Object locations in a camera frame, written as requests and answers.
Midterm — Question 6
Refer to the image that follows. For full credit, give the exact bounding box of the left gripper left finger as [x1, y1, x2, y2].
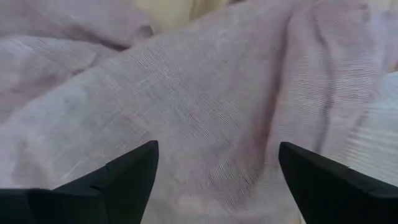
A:
[0, 140, 159, 224]

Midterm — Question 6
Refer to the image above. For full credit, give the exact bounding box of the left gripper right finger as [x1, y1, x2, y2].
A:
[279, 141, 398, 224]

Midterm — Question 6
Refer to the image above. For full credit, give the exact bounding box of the white striped cloth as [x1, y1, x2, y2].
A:
[341, 71, 398, 187]

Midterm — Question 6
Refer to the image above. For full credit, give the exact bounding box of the pale pink garment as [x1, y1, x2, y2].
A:
[0, 0, 398, 224]

